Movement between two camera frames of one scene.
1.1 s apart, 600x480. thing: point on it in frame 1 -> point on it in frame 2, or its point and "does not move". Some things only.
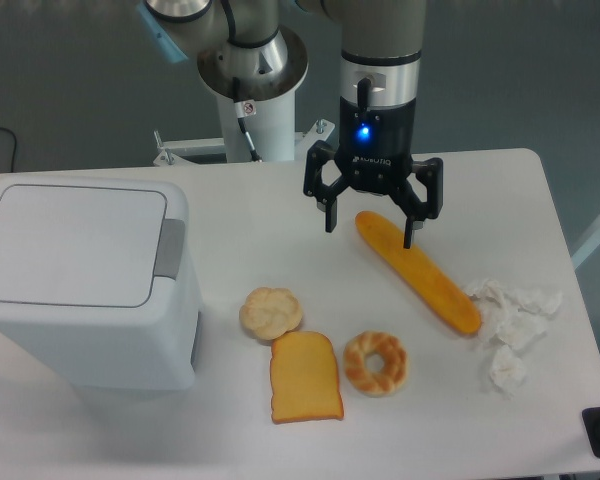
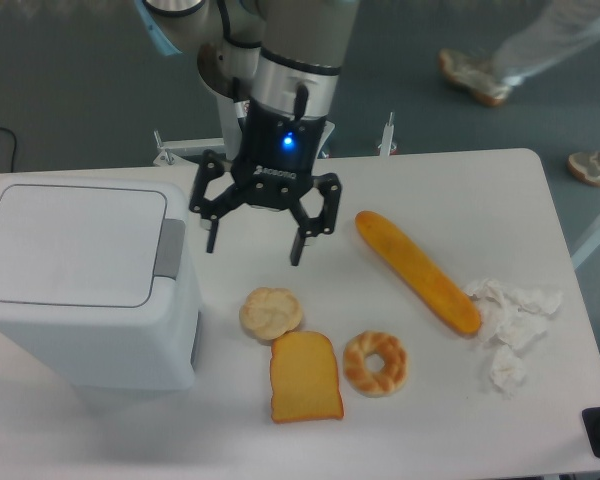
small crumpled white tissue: x=507 y=371 does not move
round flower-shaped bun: x=270 y=312 does not move
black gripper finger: x=317 y=155 -> x=212 y=165
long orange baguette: x=422 y=271 does not move
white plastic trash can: x=97 y=277 does not move
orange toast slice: x=304 y=378 does not move
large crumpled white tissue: x=513 y=317 does not move
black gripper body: x=376 y=145 -> x=275 y=156
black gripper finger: x=430 y=174 -> x=330 y=185
